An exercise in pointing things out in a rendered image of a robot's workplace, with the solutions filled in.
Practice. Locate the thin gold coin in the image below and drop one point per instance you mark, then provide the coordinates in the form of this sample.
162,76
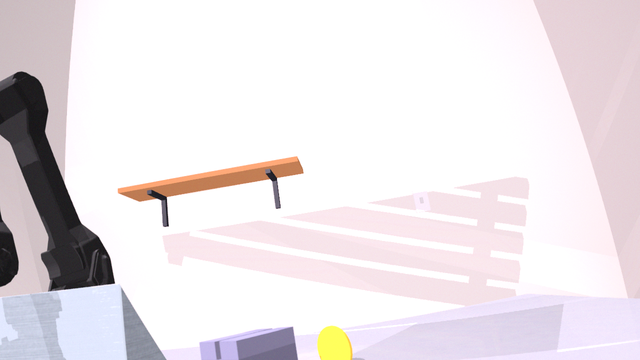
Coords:
334,344

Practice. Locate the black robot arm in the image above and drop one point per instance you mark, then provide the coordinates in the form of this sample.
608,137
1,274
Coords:
75,257

